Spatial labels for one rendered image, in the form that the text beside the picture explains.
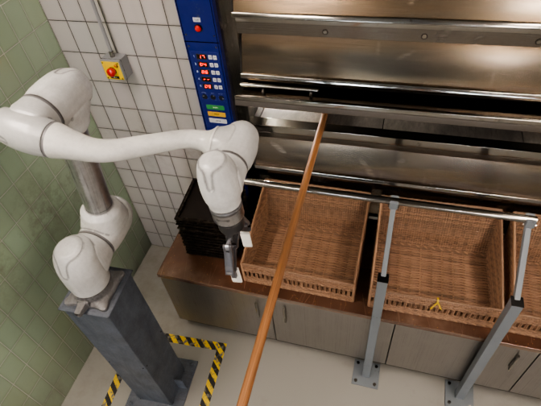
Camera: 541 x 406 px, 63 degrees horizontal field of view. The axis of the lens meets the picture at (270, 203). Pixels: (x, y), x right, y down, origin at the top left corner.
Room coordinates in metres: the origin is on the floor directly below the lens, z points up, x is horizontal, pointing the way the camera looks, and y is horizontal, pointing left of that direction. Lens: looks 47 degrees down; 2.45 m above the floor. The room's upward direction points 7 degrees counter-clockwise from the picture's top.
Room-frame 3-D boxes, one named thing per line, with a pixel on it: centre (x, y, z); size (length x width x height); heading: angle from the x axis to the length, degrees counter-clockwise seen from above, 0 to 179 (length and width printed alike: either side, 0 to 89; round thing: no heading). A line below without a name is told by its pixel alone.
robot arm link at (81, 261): (1.03, 0.73, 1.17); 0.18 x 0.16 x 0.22; 159
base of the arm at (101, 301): (1.00, 0.74, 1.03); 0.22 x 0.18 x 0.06; 162
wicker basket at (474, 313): (1.15, -0.72, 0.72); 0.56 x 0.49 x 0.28; 70
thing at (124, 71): (1.90, 0.62, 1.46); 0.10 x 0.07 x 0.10; 69
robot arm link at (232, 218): (0.82, 0.12, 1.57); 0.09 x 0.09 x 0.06
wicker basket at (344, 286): (1.37, -0.16, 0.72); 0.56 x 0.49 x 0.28; 69
